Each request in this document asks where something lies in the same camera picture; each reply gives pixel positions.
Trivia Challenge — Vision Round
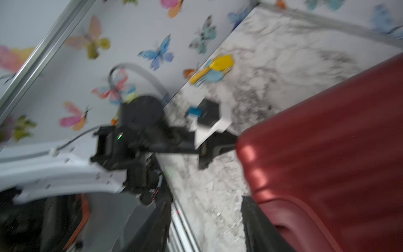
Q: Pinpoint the aluminium front mounting rail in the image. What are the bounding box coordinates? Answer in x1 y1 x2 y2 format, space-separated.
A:
165 177 200 252

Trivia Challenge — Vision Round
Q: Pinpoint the light blue toy piece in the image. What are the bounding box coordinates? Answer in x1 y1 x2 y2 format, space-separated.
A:
195 70 224 87

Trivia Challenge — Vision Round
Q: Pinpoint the yellow toy shovel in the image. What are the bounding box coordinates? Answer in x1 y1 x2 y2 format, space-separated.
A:
189 54 235 85

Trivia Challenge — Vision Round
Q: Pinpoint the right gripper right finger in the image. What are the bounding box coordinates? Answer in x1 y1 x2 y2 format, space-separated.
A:
241 196 294 252

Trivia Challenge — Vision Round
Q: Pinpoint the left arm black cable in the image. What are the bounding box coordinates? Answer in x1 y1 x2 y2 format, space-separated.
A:
0 62 169 158

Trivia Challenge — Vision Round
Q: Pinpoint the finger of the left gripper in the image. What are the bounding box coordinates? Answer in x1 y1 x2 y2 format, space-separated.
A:
214 132 238 151

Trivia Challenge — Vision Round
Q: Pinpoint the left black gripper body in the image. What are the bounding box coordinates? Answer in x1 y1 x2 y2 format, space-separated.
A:
163 127 220 170

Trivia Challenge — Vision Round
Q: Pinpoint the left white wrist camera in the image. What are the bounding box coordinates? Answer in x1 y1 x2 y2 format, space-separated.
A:
185 97 232 148

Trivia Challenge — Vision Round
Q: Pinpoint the red hard-shell suitcase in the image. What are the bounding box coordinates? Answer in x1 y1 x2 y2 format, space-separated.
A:
236 55 403 252

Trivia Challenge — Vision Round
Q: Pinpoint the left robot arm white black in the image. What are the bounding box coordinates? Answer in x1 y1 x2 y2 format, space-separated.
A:
1 96 237 205

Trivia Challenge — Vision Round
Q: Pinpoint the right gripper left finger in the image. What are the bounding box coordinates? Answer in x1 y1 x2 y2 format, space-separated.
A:
121 201 172 252

